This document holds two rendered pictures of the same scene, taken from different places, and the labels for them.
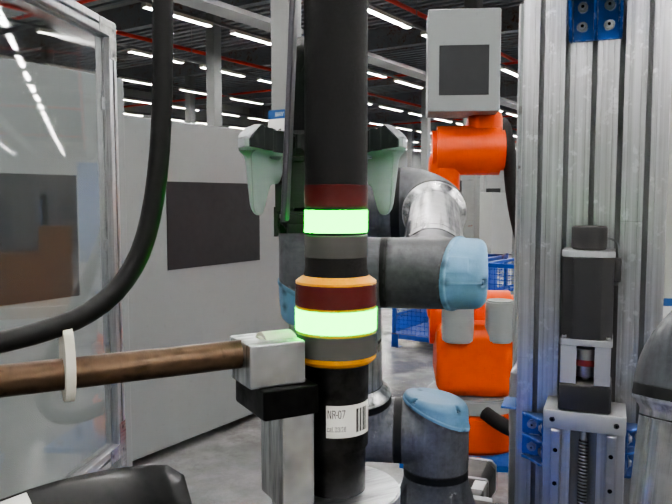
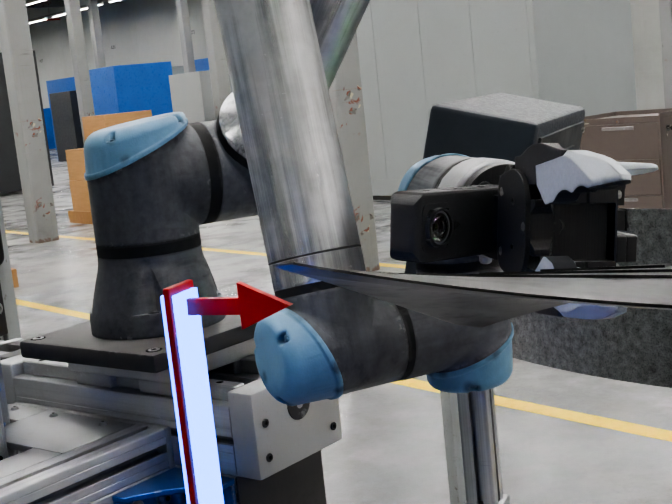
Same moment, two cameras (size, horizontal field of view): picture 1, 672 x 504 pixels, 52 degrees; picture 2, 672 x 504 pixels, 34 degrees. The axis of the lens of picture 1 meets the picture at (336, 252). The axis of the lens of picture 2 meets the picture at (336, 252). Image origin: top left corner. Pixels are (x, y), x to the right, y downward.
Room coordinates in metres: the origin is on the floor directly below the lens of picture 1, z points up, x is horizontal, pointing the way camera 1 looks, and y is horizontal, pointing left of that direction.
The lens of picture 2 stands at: (0.47, 0.46, 1.28)
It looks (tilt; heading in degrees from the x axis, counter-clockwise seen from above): 9 degrees down; 287
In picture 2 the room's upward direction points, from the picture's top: 6 degrees counter-clockwise
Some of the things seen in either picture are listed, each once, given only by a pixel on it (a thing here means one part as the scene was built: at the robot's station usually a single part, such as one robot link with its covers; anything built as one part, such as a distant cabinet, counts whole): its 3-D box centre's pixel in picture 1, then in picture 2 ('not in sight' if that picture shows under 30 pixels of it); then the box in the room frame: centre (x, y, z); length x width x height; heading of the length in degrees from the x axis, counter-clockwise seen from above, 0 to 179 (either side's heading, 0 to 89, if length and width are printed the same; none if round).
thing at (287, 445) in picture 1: (319, 422); not in sight; (0.36, 0.01, 1.50); 0.09 x 0.07 x 0.10; 118
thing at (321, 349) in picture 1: (336, 341); not in sight; (0.36, 0.00, 1.54); 0.04 x 0.04 x 0.01
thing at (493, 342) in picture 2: not in sight; (449, 323); (0.65, -0.42, 1.08); 0.11 x 0.08 x 0.11; 44
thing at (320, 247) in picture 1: (336, 245); not in sight; (0.36, 0.00, 1.59); 0.03 x 0.03 x 0.01
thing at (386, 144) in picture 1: (382, 172); not in sight; (0.48, -0.03, 1.64); 0.09 x 0.03 x 0.06; 25
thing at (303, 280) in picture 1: (336, 317); not in sight; (0.36, 0.00, 1.56); 0.04 x 0.04 x 0.05
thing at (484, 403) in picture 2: not in sight; (476, 406); (0.66, -0.57, 0.96); 0.03 x 0.03 x 0.20; 83
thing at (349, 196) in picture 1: (336, 196); not in sight; (0.36, 0.00, 1.62); 0.03 x 0.03 x 0.01
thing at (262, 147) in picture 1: (259, 172); not in sight; (0.48, 0.05, 1.64); 0.09 x 0.03 x 0.06; 162
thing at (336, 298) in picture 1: (336, 293); not in sight; (0.36, 0.00, 1.57); 0.04 x 0.04 x 0.01
